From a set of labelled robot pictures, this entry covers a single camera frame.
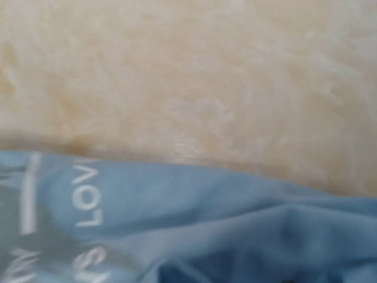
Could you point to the light blue printed t-shirt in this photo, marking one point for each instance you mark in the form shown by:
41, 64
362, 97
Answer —
73, 219

